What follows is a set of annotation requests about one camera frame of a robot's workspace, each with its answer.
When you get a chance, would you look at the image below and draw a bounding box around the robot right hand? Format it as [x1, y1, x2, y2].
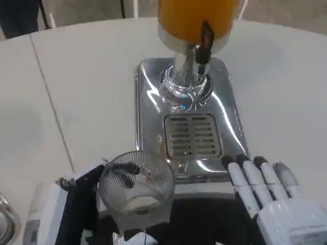
[221, 154, 327, 245]

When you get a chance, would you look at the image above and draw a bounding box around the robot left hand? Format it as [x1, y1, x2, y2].
[27, 158, 169, 245]

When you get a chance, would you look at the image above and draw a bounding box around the clear ribbed glass cup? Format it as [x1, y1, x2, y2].
[98, 151, 176, 232]

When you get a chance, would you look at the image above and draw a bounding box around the steel tray edge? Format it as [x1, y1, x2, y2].
[0, 195, 22, 245]

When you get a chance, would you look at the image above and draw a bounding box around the steel drip tray grid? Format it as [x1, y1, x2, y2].
[164, 114, 225, 159]

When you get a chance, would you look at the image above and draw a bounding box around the steel dispenser base tray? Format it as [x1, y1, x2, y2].
[134, 57, 250, 194]

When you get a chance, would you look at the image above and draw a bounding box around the black dispenser tap lever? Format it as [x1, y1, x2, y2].
[196, 20, 215, 64]

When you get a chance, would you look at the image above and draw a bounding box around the orange juice drink dispenser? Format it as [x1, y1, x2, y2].
[156, 0, 233, 109]

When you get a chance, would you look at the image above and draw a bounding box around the person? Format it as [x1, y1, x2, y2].
[0, 0, 39, 39]

